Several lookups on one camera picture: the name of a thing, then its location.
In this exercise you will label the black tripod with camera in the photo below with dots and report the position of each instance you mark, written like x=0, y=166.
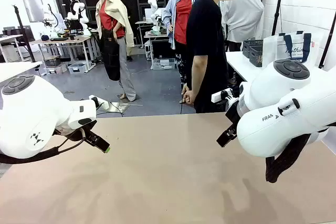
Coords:
x=278, y=6

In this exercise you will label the clear storage bin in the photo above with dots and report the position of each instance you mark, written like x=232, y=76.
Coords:
x=163, y=64
x=77, y=68
x=55, y=69

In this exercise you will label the person in white shirt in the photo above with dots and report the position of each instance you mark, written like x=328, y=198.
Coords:
x=244, y=16

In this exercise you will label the black slanted stand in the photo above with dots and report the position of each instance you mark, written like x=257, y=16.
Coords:
x=328, y=40

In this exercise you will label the person in black t-shirt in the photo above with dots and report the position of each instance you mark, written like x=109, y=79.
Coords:
x=204, y=24

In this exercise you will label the person's right hand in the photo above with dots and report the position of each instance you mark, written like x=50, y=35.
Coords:
x=189, y=96

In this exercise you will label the black tripod stand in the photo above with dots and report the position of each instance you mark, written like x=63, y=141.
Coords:
x=23, y=35

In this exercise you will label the person in red shirt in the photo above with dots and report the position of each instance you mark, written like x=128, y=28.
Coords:
x=182, y=16

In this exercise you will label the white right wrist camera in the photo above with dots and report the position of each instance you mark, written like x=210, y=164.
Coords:
x=219, y=96

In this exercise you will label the gray rectangular panel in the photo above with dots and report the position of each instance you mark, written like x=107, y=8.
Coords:
x=33, y=7

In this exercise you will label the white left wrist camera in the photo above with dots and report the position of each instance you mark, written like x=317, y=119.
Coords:
x=101, y=103

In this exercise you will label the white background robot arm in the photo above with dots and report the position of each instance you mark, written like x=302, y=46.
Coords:
x=78, y=11
x=153, y=6

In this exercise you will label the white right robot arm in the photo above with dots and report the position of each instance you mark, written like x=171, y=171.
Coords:
x=275, y=119

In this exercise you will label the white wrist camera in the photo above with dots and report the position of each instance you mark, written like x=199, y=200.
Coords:
x=101, y=103
x=219, y=96

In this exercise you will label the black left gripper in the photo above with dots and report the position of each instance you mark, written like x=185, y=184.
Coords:
x=81, y=130

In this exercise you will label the person in cream jacket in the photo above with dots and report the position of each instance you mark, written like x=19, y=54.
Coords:
x=115, y=19

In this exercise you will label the white side table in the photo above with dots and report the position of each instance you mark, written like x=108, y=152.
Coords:
x=239, y=64

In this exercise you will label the white table with leg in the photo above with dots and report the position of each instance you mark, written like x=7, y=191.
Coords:
x=15, y=70

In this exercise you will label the person's right forearm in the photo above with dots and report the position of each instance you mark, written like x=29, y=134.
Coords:
x=199, y=72

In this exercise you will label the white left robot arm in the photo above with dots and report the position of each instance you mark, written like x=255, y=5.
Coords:
x=31, y=113

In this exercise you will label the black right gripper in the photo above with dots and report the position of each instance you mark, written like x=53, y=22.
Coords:
x=234, y=113

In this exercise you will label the wooden background desk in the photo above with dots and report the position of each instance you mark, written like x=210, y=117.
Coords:
x=63, y=41

